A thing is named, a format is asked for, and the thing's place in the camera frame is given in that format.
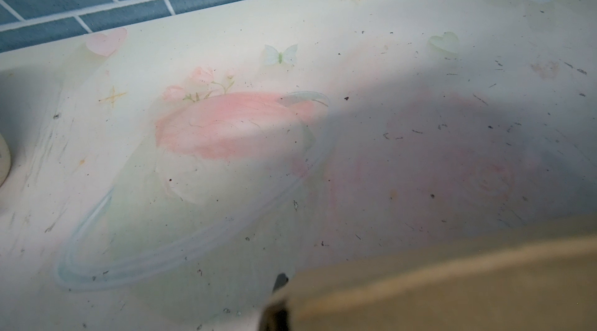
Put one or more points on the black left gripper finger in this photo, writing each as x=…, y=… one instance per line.
x=281, y=280

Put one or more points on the brown cardboard box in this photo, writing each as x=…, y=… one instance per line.
x=540, y=277

